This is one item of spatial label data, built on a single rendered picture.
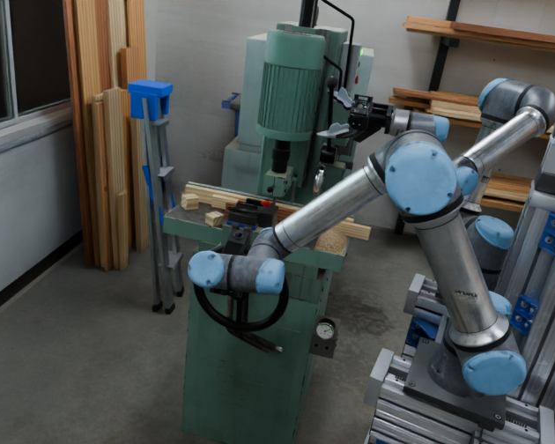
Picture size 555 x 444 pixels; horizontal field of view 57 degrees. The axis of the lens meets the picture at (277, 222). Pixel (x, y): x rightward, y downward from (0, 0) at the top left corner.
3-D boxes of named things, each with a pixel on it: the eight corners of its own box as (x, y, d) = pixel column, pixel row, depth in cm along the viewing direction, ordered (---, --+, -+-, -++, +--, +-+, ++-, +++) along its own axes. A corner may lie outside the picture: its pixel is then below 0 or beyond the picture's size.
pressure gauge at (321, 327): (313, 342, 163) (316, 321, 159) (314, 335, 166) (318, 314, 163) (332, 346, 162) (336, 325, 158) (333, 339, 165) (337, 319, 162)
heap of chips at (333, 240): (314, 248, 158) (315, 237, 157) (321, 231, 171) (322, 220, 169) (343, 255, 157) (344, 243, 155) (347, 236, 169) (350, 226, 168)
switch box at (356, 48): (335, 90, 181) (343, 42, 175) (338, 86, 190) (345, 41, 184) (351, 92, 180) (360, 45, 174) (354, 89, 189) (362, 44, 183)
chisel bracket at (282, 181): (261, 198, 168) (264, 173, 165) (271, 185, 181) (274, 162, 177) (283, 203, 167) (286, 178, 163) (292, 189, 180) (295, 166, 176)
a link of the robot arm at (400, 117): (406, 121, 147) (402, 144, 144) (390, 118, 148) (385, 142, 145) (410, 105, 140) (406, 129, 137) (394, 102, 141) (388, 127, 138)
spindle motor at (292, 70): (249, 136, 157) (261, 29, 145) (263, 124, 173) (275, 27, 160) (305, 146, 154) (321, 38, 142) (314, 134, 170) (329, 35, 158)
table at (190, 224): (148, 244, 160) (149, 226, 157) (187, 210, 187) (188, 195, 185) (338, 288, 150) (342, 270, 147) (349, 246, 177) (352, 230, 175)
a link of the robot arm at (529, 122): (578, 122, 148) (460, 209, 134) (543, 113, 156) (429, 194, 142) (580, 85, 141) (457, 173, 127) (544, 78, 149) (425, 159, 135)
